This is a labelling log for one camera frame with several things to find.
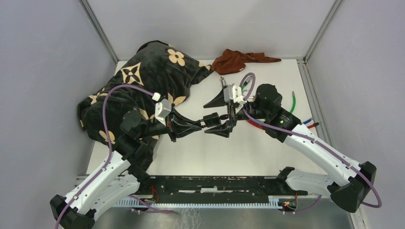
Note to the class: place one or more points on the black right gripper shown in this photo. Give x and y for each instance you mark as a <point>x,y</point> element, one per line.
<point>223,130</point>

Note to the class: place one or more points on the black padlock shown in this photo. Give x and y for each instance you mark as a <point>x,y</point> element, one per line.
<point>212,120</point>

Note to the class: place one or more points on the brown crumpled cloth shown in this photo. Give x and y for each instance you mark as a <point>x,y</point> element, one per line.
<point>231,62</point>

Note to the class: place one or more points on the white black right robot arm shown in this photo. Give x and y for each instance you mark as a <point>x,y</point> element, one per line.
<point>346,181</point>

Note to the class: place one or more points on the blue cable lock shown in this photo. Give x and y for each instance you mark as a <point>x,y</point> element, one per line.
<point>305,122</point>

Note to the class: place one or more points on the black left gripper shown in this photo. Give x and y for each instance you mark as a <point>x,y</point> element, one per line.
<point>170,120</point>

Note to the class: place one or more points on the red cable lock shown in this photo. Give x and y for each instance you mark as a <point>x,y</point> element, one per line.
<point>260,127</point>

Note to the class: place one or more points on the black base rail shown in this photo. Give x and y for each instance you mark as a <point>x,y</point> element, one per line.
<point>215,190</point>

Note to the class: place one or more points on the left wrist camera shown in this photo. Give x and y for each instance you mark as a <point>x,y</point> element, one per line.
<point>162,110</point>

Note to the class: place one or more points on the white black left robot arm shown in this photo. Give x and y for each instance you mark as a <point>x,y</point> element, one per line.
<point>124,169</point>

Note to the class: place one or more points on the green cable lock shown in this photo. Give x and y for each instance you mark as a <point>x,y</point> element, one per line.
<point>293,104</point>

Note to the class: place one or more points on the black floral patterned blanket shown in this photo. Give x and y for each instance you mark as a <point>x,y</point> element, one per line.
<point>155,68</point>

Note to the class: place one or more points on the white slotted cable duct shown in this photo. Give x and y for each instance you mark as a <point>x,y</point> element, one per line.
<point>133,203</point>

